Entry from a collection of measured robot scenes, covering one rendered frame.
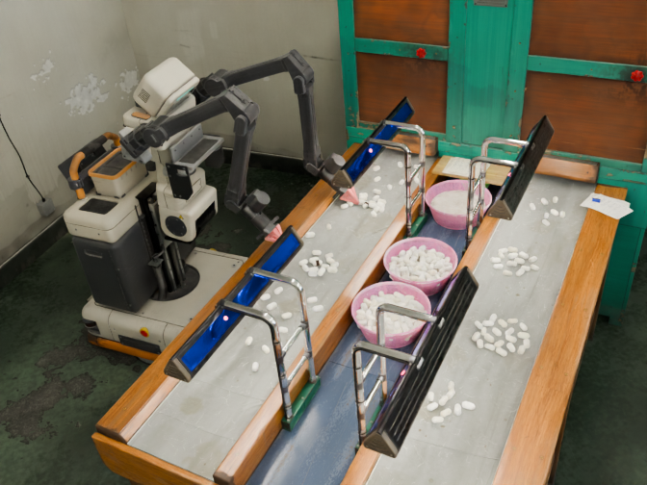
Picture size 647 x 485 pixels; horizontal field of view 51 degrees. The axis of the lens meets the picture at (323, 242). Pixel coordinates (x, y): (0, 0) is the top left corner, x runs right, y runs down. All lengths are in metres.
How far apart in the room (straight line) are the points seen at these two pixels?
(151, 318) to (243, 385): 1.12
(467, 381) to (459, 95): 1.33
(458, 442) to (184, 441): 0.77
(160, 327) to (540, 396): 1.73
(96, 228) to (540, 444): 1.91
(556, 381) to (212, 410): 1.01
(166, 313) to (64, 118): 1.63
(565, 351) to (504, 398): 0.26
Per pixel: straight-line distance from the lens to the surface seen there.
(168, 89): 2.63
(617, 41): 2.80
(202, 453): 2.04
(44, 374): 3.56
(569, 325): 2.32
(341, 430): 2.10
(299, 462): 2.05
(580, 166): 2.97
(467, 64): 2.94
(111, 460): 2.23
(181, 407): 2.16
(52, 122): 4.32
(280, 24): 4.17
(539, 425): 2.03
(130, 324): 3.24
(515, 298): 2.42
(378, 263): 2.52
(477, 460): 1.96
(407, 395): 1.62
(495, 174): 3.00
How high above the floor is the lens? 2.33
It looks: 36 degrees down
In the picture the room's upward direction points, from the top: 6 degrees counter-clockwise
